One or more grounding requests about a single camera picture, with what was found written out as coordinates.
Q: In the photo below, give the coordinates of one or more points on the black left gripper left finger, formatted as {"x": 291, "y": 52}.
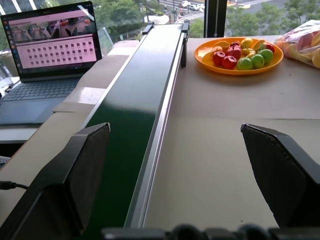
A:
{"x": 75, "y": 175}

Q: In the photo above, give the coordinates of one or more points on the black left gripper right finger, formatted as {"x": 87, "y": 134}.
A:
{"x": 282, "y": 175}

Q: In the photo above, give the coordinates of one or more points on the green conveyor belt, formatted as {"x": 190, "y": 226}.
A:
{"x": 132, "y": 112}

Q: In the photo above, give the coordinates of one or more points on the dark grey laptop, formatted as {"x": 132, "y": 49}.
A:
{"x": 42, "y": 67}

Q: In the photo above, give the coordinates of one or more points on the green toy apple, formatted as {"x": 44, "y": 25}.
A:
{"x": 244, "y": 64}
{"x": 258, "y": 61}
{"x": 266, "y": 55}

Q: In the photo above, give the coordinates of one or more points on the red toy apple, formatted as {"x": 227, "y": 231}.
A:
{"x": 218, "y": 58}
{"x": 229, "y": 62}
{"x": 234, "y": 51}

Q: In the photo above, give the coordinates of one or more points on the orange plastic plate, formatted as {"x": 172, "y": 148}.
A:
{"x": 238, "y": 56}

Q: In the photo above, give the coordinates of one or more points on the yellow toy banana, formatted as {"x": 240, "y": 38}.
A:
{"x": 248, "y": 52}

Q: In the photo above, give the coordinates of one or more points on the clear bag of toy fruit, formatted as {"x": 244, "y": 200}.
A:
{"x": 301, "y": 42}

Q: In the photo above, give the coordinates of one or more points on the yellow toy pear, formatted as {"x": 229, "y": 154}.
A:
{"x": 246, "y": 43}

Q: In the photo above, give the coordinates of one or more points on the orange toy fruit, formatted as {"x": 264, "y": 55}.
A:
{"x": 221, "y": 45}

